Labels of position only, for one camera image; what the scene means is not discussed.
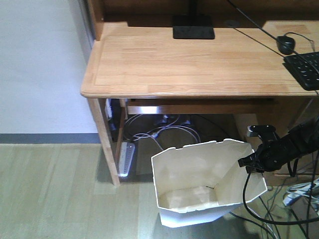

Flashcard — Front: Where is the black computer mouse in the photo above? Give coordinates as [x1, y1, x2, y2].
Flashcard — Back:
[276, 35, 296, 55]

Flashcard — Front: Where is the white power strip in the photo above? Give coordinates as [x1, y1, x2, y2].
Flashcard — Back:
[118, 142, 135, 177]

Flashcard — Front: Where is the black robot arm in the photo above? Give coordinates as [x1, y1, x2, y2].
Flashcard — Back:
[238, 116, 319, 173]

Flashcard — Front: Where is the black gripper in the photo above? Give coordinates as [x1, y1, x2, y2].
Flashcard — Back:
[238, 143, 282, 173]

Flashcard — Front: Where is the black monitor cable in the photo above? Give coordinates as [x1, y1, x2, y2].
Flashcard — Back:
[226, 0, 319, 73]

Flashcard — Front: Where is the black computer monitor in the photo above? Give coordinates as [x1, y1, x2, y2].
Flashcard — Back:
[172, 0, 215, 40]

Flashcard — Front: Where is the wooden desk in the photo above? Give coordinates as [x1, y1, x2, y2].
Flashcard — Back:
[81, 0, 319, 185]

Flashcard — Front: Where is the white cable on floor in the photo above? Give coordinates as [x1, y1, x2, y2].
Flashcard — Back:
[124, 114, 201, 151]

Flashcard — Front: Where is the black computer keyboard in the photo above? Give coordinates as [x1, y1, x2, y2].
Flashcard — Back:
[284, 52, 319, 91]

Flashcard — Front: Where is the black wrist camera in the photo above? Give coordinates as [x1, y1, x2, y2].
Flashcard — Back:
[246, 124, 279, 144]

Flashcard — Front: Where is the black robot camera cable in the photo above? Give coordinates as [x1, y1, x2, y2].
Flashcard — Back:
[242, 171, 319, 226]

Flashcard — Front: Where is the white plastic trash bin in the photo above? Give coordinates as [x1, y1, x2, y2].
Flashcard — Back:
[151, 139, 267, 228]

